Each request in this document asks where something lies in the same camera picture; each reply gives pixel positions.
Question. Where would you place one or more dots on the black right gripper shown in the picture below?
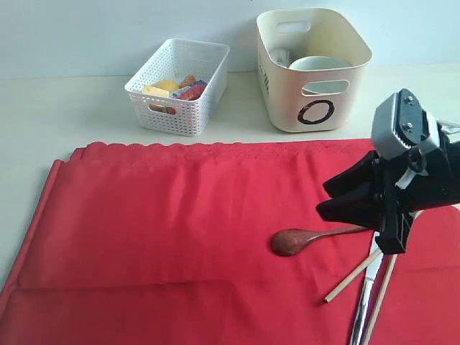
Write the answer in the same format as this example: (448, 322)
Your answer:
(412, 182)

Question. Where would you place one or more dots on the brown wooden spoon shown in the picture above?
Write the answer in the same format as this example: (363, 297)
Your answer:
(289, 242)

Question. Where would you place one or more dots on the pale green ceramic bowl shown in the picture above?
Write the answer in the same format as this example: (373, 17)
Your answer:
(320, 64)

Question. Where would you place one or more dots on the stainless steel cup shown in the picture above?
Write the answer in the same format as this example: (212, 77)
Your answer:
(282, 57)

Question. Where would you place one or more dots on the red sausage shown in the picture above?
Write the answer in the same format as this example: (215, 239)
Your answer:
(192, 93)

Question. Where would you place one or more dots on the blue white milk carton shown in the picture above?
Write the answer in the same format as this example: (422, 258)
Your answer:
(199, 82)

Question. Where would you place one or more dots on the yellow lemon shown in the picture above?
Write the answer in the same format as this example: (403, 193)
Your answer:
(169, 85)

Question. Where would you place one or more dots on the yellow cheese wedge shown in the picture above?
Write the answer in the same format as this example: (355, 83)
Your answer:
(155, 91)

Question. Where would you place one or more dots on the left wooden chopstick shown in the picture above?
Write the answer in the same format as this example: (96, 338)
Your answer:
(352, 275)

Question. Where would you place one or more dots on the wooden chopstick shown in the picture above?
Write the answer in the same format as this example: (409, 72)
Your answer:
(352, 275)
(379, 300)

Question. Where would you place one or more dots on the silver table knife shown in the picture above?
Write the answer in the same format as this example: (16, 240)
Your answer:
(361, 310)

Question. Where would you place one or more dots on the right wooden chopstick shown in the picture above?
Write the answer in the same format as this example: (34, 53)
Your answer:
(379, 300)

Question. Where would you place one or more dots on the cream plastic bin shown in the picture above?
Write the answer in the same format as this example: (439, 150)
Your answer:
(309, 100)

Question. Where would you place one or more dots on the white perforated plastic basket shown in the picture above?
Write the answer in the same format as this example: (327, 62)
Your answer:
(175, 59)

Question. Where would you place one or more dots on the red scalloped table cloth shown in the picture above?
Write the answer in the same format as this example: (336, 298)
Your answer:
(168, 245)

